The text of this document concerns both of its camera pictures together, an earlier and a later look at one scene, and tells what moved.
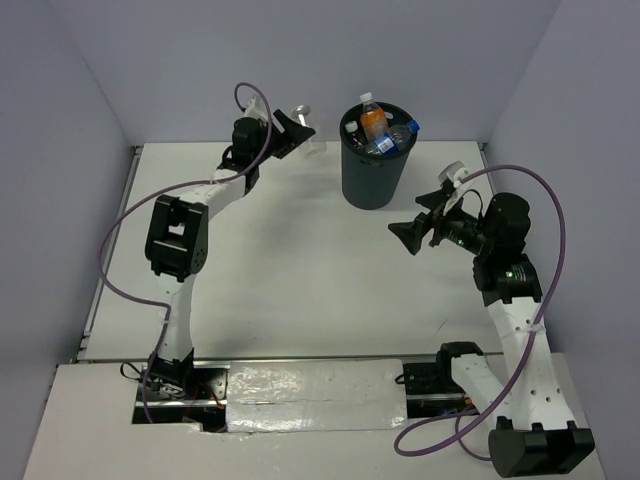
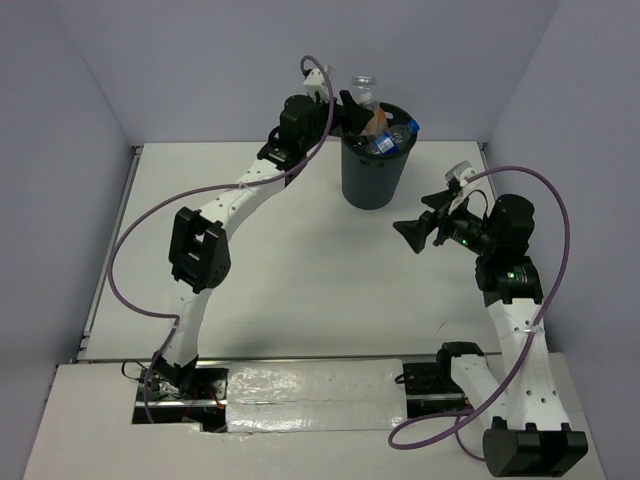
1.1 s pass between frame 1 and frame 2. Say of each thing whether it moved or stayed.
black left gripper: moved
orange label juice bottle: stayed
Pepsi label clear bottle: stayed
